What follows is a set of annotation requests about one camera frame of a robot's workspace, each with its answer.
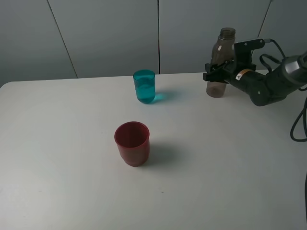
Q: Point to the teal transparent plastic cup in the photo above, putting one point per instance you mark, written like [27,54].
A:
[144,82]

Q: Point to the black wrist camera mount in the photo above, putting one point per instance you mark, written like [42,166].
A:
[243,53]

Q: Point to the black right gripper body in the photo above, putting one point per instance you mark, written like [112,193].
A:
[245,79]

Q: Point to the red plastic cup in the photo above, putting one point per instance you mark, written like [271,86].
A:
[132,139]

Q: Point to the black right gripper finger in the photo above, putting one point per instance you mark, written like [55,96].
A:
[217,73]

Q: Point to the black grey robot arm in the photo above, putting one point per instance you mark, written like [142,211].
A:
[288,77]

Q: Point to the smoky transparent plastic bottle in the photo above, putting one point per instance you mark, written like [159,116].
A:
[222,51]

